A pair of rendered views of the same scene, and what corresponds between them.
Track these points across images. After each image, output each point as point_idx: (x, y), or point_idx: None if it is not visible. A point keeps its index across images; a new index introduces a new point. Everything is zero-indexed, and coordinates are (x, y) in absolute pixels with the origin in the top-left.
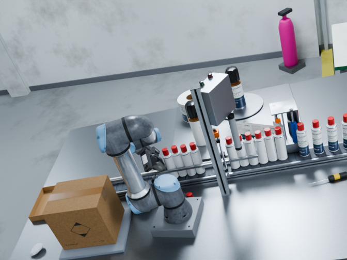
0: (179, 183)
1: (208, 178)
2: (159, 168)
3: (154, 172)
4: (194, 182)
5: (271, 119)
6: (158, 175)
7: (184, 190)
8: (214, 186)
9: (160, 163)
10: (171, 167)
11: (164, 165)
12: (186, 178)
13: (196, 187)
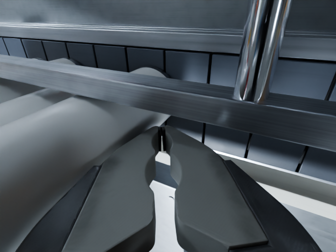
0: (126, 29)
1: (17, 25)
2: (183, 159)
3: (257, 127)
4: (73, 25)
5: None
6: (262, 154)
7: (137, 7)
8: (29, 0)
9: (95, 207)
10: (57, 103)
11: (106, 158)
12: (89, 54)
13: (87, 17)
